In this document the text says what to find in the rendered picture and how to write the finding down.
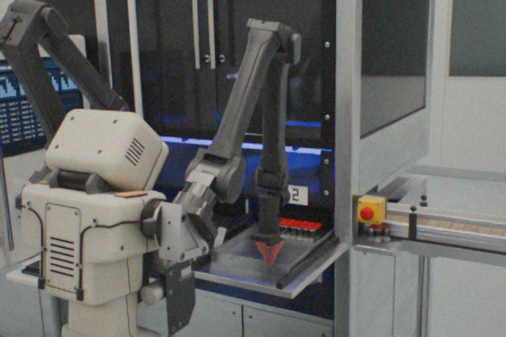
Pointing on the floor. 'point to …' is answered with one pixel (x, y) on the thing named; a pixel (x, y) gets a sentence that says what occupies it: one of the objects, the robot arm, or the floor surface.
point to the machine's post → (347, 161)
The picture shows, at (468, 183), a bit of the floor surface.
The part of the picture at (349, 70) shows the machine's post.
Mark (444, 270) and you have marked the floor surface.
